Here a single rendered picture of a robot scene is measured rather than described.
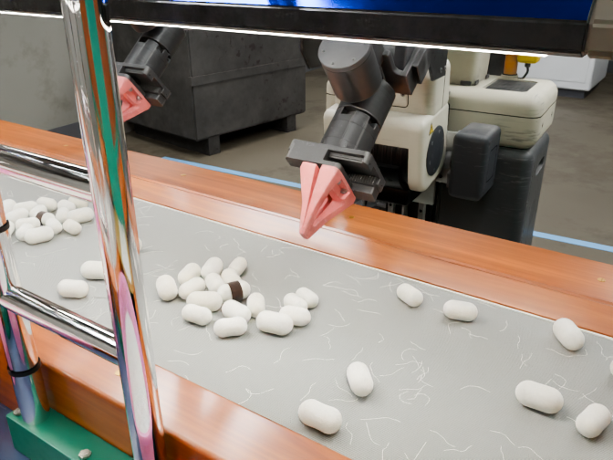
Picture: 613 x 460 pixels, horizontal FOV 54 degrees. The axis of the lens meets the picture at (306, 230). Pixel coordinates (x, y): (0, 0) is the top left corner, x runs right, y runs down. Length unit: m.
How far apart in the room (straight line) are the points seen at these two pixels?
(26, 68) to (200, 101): 1.04
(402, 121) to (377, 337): 0.65
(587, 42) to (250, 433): 0.34
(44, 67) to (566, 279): 3.60
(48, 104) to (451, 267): 3.52
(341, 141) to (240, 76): 3.07
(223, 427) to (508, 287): 0.36
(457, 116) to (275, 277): 0.85
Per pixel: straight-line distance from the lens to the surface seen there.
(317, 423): 0.49
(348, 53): 0.65
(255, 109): 3.85
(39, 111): 4.01
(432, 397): 0.55
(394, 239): 0.76
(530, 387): 0.55
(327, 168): 0.64
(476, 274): 0.71
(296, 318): 0.61
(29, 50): 3.95
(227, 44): 3.64
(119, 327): 0.40
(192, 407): 0.50
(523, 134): 1.43
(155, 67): 0.98
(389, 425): 0.52
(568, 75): 5.61
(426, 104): 1.21
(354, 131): 0.67
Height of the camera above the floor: 1.09
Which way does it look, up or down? 25 degrees down
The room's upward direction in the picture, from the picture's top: straight up
